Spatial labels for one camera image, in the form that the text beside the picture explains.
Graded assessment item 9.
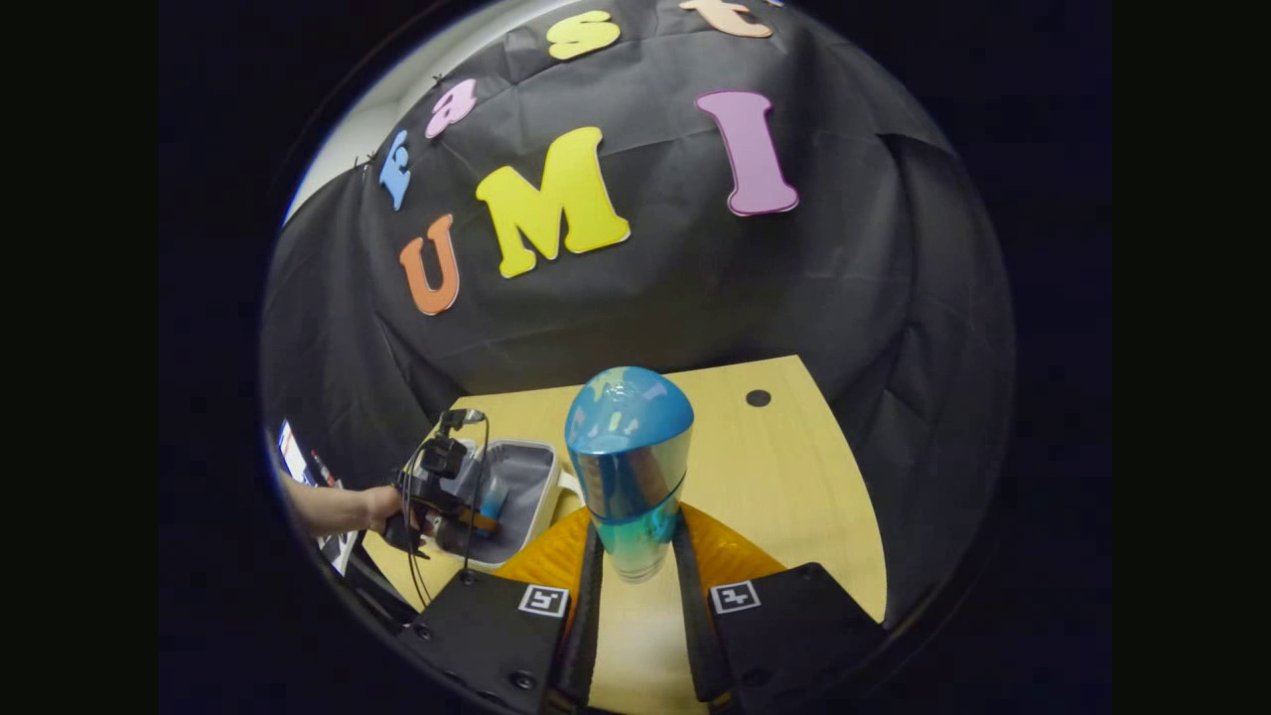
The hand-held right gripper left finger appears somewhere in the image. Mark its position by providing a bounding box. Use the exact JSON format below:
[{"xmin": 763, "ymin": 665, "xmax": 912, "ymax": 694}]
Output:
[{"xmin": 409, "ymin": 506, "xmax": 605, "ymax": 715}]

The blue green toner bottle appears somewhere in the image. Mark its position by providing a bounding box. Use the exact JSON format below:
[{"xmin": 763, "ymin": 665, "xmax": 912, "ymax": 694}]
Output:
[{"xmin": 565, "ymin": 366, "xmax": 695, "ymax": 583}]

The row of black cloth clips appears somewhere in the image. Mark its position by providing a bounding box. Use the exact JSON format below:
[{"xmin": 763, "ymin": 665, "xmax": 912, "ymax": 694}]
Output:
[{"xmin": 353, "ymin": 71, "xmax": 446, "ymax": 168}]

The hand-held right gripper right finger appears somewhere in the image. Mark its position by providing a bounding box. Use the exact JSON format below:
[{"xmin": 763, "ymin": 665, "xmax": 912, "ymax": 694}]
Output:
[{"xmin": 671, "ymin": 503, "xmax": 890, "ymax": 715}]

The white suitcase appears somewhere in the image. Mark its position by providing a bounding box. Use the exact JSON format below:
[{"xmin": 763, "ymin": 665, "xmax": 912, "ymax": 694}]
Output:
[{"xmin": 430, "ymin": 439, "xmax": 589, "ymax": 575}]

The black backdrop cloth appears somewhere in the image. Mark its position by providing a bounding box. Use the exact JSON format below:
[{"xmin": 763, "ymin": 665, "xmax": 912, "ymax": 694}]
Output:
[{"xmin": 260, "ymin": 0, "xmax": 1019, "ymax": 627}]

